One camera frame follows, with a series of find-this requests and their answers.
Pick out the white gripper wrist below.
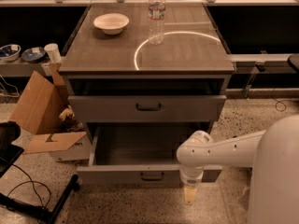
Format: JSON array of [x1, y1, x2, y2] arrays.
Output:
[[179, 166, 204, 205]]

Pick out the grey drawer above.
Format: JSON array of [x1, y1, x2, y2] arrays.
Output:
[[68, 95, 226, 123], [76, 123, 223, 187]]

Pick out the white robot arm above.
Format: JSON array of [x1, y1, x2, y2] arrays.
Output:
[[177, 115, 299, 224]]

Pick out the grey drawer cabinet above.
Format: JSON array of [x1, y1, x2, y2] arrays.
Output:
[[59, 3, 235, 137]]

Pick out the grey top drawer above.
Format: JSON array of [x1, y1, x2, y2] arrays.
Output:
[[68, 95, 226, 123]]

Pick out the open cardboard box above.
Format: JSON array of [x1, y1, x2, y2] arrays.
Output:
[[10, 71, 92, 161]]

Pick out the stuffed toy in box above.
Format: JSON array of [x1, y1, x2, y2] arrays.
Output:
[[59, 105, 84, 132]]

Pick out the clear plastic water bottle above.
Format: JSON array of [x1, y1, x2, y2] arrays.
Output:
[[148, 0, 165, 45]]

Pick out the black stand left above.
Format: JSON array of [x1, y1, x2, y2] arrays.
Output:
[[0, 121, 79, 224]]

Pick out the white bowl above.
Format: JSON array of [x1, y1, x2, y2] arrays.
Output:
[[93, 13, 129, 35]]

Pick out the white paper cup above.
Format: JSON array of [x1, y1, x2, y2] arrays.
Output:
[[44, 43, 62, 63]]

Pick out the blue patterned bowl right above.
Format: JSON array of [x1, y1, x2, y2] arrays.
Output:
[[21, 47, 46, 63]]

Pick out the blue patterned bowl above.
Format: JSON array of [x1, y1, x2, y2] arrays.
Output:
[[21, 47, 46, 63], [0, 44, 21, 62]]

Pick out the blue patterned bowl left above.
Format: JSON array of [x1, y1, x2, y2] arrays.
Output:
[[0, 44, 21, 62]]

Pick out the metal shelf rail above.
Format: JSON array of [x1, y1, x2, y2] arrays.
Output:
[[229, 53, 291, 64]]

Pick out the black cable on floor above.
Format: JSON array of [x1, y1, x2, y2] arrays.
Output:
[[7, 162, 52, 209]]

